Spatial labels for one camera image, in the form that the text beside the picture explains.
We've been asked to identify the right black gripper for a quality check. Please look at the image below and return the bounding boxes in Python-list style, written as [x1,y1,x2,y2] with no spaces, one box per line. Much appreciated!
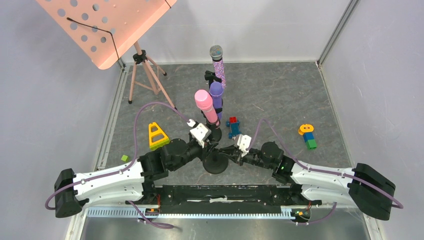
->
[219,143,274,170]

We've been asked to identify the black microphone stand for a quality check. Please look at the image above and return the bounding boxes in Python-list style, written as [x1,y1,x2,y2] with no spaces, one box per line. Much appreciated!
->
[204,70,222,85]
[202,138,229,175]
[201,107,222,143]

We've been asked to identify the pink toy microphone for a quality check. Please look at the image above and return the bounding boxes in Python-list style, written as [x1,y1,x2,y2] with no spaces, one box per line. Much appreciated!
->
[194,89,220,128]

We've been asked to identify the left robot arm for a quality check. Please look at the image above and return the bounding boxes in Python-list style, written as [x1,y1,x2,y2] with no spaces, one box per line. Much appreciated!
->
[53,138,218,218]

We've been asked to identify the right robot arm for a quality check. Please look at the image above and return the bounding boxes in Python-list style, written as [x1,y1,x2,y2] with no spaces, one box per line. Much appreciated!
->
[217,141,396,221]

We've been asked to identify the purple toy microphone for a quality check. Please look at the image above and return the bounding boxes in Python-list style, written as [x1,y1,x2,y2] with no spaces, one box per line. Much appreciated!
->
[209,81,224,119]

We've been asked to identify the glitter microphone silver head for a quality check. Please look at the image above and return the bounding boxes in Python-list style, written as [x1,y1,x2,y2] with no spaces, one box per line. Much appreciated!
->
[209,44,226,89]

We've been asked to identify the pink music stand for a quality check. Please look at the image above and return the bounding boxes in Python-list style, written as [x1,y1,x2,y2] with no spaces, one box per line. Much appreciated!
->
[38,0,176,107]

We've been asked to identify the red blue toy car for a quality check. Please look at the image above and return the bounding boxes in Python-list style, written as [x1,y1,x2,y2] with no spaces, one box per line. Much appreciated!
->
[225,116,241,139]

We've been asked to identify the yellow triangle toy block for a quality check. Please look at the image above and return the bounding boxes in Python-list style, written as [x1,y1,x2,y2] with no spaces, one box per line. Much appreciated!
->
[148,122,171,151]

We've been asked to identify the stacked orange blue green blocks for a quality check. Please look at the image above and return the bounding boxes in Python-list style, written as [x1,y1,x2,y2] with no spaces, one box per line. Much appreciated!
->
[298,124,317,150]

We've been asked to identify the small green cube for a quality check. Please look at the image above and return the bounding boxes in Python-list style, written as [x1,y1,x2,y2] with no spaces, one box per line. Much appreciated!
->
[121,155,130,162]

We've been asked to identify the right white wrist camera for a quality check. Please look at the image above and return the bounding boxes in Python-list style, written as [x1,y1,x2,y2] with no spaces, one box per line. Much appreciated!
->
[234,134,252,158]

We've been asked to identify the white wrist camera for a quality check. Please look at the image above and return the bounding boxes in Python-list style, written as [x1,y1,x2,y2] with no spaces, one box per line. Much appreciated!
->
[187,119,212,148]
[234,134,252,158]

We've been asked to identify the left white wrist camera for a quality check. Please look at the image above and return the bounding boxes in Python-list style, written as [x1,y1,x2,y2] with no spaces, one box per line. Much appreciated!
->
[187,119,212,148]

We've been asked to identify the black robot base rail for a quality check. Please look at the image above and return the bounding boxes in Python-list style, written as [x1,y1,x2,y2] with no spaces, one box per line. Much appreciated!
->
[134,184,322,214]

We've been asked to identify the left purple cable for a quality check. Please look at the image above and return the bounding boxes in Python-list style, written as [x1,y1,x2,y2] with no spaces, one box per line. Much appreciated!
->
[44,101,191,211]

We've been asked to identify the purple cable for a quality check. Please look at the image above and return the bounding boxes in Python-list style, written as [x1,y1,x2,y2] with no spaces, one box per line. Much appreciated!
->
[248,118,404,210]
[44,101,191,211]

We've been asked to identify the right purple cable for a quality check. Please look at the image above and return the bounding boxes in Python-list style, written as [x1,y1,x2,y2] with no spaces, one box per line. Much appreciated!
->
[248,118,404,210]

